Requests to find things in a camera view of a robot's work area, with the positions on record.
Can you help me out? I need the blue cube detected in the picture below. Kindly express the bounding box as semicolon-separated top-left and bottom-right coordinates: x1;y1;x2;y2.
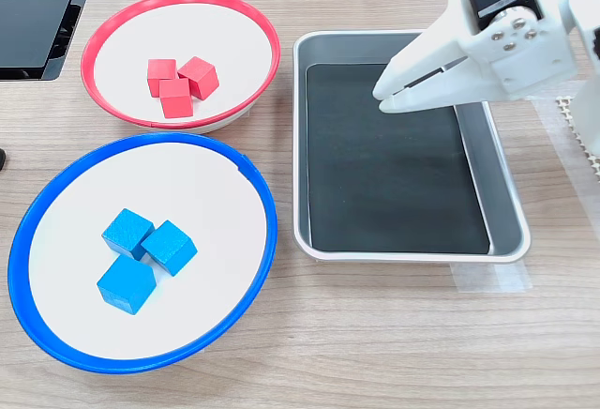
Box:
100;207;157;263
140;220;199;278
96;254;158;316

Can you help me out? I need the clear tape strip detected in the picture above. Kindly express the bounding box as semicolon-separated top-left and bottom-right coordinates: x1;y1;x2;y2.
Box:
449;261;533;294

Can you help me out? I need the red-rimmed white plate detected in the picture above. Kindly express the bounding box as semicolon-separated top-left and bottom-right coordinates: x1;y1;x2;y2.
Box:
80;0;282;135

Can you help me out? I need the black tray mat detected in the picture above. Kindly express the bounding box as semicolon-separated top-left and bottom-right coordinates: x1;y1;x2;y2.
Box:
304;62;492;255

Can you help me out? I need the red cube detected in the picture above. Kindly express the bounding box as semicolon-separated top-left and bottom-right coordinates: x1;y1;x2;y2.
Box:
146;58;179;98
158;78;195;120
176;55;220;101

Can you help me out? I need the blue-rimmed white plate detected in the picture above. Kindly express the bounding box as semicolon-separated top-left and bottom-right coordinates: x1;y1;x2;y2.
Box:
7;131;278;376

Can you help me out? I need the black electronic device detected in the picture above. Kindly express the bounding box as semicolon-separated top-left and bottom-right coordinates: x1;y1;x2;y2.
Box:
0;0;101;83

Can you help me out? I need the steel tray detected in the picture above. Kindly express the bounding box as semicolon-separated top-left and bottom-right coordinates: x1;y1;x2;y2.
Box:
292;29;533;265

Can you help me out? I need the pale perforated base plate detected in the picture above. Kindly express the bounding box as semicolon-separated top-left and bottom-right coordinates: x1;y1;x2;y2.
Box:
555;94;600;180

